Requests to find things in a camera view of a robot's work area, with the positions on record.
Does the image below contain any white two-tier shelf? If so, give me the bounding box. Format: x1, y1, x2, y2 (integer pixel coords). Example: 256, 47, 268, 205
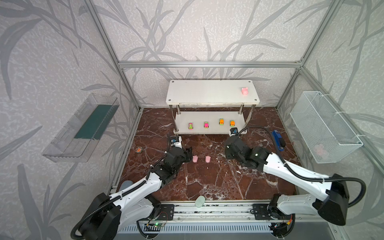
166, 80, 260, 135

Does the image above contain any clear plastic wall bin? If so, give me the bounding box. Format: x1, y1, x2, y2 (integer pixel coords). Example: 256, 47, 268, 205
42, 94, 120, 163

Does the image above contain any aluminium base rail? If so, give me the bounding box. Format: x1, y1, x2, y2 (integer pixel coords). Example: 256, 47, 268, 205
86, 200, 301, 235

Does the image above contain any pink item in basket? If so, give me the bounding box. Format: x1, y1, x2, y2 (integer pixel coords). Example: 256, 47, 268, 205
314, 144, 329, 160

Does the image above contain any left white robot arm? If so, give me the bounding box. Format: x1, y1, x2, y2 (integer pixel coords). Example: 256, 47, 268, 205
70, 147, 193, 240

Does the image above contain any grey blue sponge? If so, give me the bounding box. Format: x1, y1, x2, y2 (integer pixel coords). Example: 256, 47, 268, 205
119, 181, 134, 192

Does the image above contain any pale green oval soap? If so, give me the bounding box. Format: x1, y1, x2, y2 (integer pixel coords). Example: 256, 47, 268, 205
195, 196, 206, 208

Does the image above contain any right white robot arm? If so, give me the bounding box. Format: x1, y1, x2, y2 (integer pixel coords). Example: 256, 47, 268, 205
225, 128, 367, 226

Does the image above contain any white wire wall basket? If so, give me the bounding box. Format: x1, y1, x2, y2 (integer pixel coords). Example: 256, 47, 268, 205
290, 91, 364, 164

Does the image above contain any blue stapler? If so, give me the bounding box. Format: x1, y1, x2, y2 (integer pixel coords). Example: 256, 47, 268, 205
272, 130, 286, 152

